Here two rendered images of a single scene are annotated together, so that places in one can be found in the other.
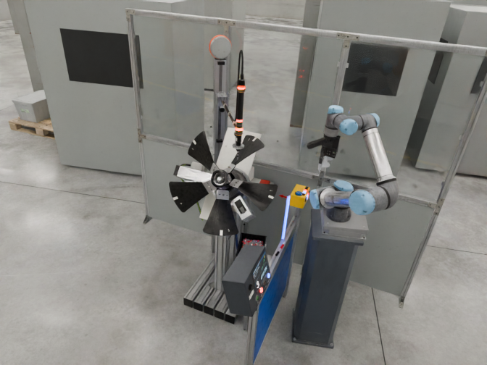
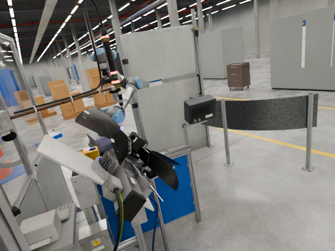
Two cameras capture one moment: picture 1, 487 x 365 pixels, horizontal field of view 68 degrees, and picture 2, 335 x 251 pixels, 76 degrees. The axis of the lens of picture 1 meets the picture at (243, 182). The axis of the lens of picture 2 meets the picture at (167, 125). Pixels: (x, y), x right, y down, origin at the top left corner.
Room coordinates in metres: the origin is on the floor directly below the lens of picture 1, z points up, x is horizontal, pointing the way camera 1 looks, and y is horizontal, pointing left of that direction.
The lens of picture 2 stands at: (2.57, 1.20, 1.66)
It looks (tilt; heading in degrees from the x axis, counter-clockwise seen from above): 18 degrees down; 232
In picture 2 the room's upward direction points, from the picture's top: 10 degrees counter-clockwise
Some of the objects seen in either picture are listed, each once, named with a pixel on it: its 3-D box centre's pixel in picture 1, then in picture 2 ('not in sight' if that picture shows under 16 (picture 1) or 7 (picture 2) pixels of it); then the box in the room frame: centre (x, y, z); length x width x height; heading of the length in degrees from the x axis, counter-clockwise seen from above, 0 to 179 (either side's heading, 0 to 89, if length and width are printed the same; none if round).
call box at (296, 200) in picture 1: (299, 196); (88, 156); (2.12, -0.40, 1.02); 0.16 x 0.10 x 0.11; 159
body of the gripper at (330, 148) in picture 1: (330, 145); (105, 76); (1.79, -0.45, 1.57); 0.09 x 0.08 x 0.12; 69
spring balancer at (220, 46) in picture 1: (220, 47); not in sight; (2.67, 0.22, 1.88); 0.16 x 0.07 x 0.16; 104
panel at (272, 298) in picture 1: (273, 294); (151, 199); (1.76, -0.26, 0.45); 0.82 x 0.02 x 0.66; 159
